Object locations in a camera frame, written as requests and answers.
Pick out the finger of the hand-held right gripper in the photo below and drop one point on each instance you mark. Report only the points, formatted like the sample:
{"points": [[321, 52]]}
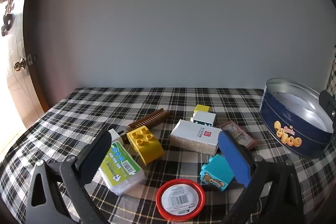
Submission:
{"points": [[329, 108]]}

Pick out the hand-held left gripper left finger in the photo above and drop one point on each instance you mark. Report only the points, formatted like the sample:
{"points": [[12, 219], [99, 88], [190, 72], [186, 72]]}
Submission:
{"points": [[97, 151]]}

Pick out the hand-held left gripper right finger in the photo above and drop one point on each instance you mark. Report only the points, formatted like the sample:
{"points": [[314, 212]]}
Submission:
{"points": [[235, 158]]}

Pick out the pink-brown block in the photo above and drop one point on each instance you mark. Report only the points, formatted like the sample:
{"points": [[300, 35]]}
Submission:
{"points": [[244, 138]]}

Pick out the teal bear toy block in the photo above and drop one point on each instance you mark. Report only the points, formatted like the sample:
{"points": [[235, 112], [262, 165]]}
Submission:
{"points": [[216, 170]]}

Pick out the green label floss pick box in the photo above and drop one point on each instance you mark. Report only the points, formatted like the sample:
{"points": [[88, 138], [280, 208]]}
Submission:
{"points": [[123, 169]]}

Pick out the white rectangular cardboard box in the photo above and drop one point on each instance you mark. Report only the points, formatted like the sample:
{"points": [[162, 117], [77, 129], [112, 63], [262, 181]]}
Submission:
{"points": [[194, 134]]}

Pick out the silver round tray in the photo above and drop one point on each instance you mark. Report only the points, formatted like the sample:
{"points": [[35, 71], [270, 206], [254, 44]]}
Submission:
{"points": [[283, 119]]}

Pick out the yellow toy building block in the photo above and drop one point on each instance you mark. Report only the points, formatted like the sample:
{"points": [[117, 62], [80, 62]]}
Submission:
{"points": [[147, 148]]}

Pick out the yellow wooden cube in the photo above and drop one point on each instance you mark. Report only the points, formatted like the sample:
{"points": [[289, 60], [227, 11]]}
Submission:
{"points": [[202, 108]]}

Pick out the brown plastic comb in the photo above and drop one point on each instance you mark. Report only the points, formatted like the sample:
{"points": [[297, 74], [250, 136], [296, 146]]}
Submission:
{"points": [[151, 119]]}

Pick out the red round lid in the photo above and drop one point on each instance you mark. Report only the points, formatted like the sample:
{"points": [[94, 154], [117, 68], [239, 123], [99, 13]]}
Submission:
{"points": [[181, 197]]}

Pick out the black and white plaid cloth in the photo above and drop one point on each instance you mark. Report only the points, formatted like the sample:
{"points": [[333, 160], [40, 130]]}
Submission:
{"points": [[78, 113]]}

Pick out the white printed cube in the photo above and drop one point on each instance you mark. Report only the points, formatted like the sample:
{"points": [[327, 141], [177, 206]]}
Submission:
{"points": [[204, 117]]}

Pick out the brass door knob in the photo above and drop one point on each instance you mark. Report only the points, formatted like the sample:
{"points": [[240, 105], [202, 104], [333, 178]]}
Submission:
{"points": [[19, 65]]}

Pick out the brown wooden door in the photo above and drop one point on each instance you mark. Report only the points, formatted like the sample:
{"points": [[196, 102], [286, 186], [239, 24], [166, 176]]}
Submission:
{"points": [[18, 43]]}

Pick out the hanging door decoration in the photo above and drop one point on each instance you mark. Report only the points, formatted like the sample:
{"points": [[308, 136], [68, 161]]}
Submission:
{"points": [[8, 22]]}

